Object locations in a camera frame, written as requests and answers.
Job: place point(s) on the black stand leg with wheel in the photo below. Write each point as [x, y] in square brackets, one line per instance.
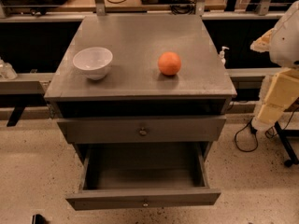
[283, 136]

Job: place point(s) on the white ceramic bowl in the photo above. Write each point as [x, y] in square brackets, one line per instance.
[93, 63]

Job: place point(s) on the grey drawer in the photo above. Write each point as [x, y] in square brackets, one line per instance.
[117, 176]
[142, 129]

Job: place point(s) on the black object on floor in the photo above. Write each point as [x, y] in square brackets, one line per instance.
[38, 219]

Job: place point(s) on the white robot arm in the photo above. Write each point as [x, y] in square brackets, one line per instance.
[280, 91]

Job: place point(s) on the grey wooden drawer cabinet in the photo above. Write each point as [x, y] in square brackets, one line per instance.
[135, 87]

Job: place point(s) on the white pump bottle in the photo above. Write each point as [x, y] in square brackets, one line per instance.
[222, 54]

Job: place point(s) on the orange fruit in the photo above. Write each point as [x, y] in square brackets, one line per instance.
[169, 63]

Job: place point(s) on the grey top drawer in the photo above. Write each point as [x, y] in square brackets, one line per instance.
[142, 129]

